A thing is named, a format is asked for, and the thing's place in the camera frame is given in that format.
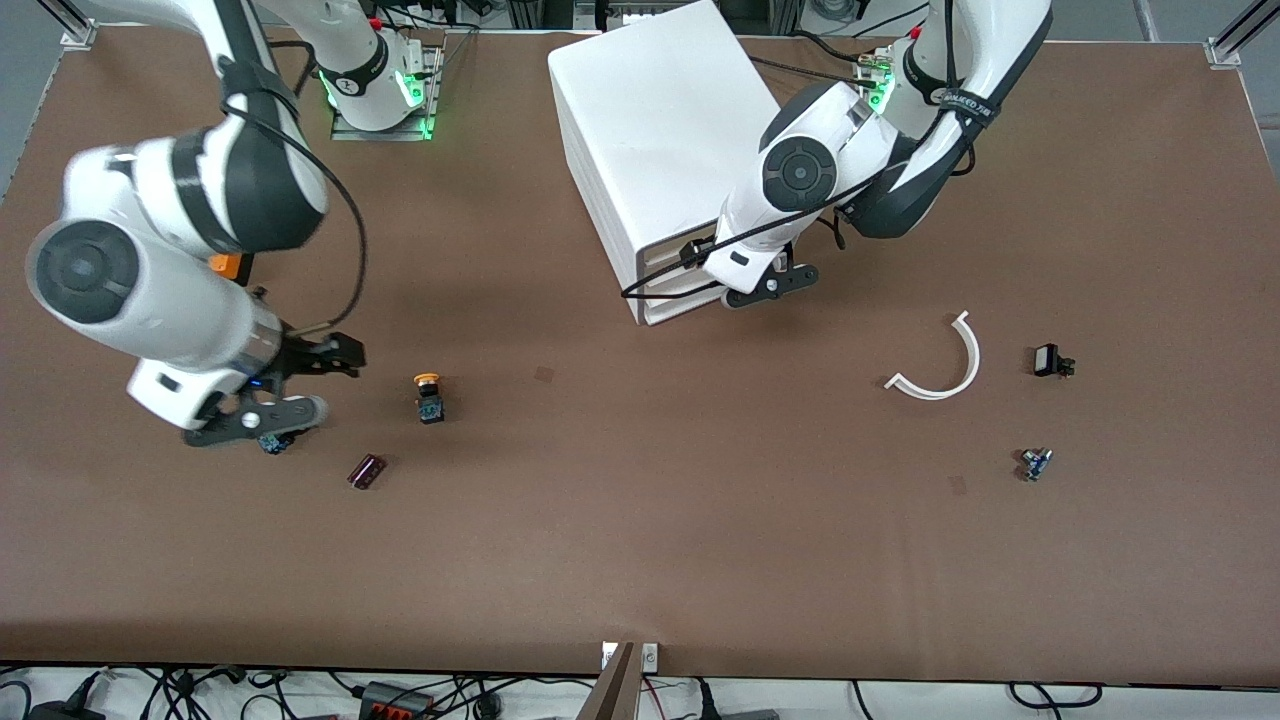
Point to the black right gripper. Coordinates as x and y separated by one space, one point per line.
300 357

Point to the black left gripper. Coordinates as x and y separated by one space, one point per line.
692 254

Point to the white plastic drawer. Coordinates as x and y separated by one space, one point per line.
662 297
668 271
670 313
665 250

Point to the orange push button switch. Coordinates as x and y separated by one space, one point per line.
430 405

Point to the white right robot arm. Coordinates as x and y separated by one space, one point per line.
150 290

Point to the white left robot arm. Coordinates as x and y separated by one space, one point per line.
860 140

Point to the white drawer cabinet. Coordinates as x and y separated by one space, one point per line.
640 110

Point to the dark maroon cylinder capacitor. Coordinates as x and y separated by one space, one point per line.
366 472

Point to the orange box with hole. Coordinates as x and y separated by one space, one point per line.
228 266

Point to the white curved plastic strip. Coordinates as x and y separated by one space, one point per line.
975 360

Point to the black power strip red switches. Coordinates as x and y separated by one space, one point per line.
395 705

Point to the small blue silver component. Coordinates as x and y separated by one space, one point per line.
1035 465

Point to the brown beam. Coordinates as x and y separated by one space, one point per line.
610 695

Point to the green push button switch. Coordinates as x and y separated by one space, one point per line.
272 443

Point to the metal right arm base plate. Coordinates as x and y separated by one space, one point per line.
380 135

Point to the small black switch white face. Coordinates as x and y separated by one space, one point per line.
1047 360

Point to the aluminium table corner bracket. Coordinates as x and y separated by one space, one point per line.
78 35

